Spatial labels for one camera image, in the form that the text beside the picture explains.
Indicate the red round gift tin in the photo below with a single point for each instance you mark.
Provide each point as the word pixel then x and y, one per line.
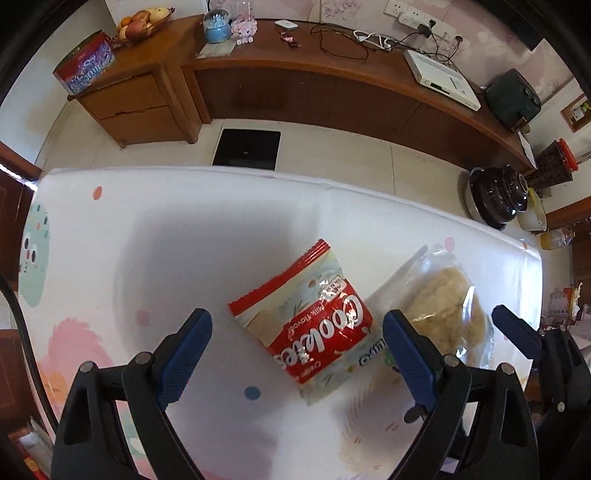
pixel 85 63

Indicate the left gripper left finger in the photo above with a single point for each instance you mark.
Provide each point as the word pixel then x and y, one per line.
pixel 90 442

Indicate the red white cookies packet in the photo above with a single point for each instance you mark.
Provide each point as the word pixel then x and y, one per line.
pixel 312 322

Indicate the dark green air fryer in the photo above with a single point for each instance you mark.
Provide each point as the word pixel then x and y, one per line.
pixel 512 100

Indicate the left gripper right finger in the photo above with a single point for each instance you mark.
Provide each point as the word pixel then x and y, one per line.
pixel 477 424

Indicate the blue snow globe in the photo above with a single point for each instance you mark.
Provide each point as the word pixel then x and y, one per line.
pixel 217 27

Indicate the pink plush figurine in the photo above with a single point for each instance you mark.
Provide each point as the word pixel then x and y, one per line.
pixel 243 22

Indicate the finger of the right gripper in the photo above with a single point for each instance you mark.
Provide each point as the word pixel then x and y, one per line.
pixel 525 338

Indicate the square rice cracker packet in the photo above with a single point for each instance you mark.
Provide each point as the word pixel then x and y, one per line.
pixel 441 302

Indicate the fruit bowl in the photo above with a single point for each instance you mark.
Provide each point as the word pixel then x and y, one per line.
pixel 138 27

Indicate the white set-top box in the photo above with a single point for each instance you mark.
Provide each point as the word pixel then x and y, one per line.
pixel 442 79

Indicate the red lidded tall canister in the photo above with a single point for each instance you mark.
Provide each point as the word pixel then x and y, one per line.
pixel 555 165

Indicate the black floor scale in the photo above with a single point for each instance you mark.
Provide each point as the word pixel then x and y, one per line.
pixel 247 148

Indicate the white wall power strip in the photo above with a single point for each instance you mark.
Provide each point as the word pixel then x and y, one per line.
pixel 413 17

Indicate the wooden tv cabinet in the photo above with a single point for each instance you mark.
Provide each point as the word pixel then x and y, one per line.
pixel 161 90

